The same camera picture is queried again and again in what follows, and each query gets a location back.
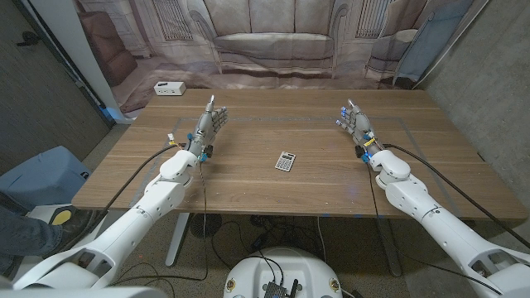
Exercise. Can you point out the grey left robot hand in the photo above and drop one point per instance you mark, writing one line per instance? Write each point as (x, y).
(205, 128)

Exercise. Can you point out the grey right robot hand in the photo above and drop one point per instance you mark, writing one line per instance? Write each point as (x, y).
(362, 126)

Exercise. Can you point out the small grey calculator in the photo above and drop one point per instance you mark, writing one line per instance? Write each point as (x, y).
(285, 161)

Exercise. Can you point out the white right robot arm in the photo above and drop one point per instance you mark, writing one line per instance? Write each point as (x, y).
(439, 225)

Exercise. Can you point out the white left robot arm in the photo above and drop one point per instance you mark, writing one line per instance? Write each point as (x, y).
(136, 219)

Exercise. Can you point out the white box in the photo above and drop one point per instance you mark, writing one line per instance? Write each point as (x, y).
(170, 88)

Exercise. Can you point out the black round vent disc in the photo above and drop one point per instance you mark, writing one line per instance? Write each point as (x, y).
(205, 224)

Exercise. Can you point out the printed sofa room backdrop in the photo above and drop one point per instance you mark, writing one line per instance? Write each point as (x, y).
(273, 41)

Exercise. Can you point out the white table leg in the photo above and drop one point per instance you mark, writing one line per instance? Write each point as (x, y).
(178, 240)

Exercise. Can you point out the grey table leg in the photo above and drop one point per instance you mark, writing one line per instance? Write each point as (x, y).
(389, 244)

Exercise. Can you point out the black power adapter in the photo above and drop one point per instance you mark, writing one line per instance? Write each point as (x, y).
(258, 241)

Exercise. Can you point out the black shoe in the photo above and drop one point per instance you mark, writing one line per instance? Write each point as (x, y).
(80, 223)

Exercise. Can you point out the white round robot torso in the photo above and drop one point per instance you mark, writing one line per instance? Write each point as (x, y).
(285, 265)

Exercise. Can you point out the black and yellow foot pedal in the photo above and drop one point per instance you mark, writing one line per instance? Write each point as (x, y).
(62, 217)

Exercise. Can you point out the blue-grey plastic bin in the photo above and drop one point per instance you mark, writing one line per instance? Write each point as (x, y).
(41, 178)

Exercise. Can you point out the black antenna module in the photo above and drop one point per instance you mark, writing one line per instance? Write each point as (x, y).
(275, 290)

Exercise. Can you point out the white robot chest panel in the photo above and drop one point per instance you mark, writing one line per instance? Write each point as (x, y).
(83, 293)

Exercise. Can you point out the person's leg in jeans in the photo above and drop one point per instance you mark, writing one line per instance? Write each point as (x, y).
(25, 236)

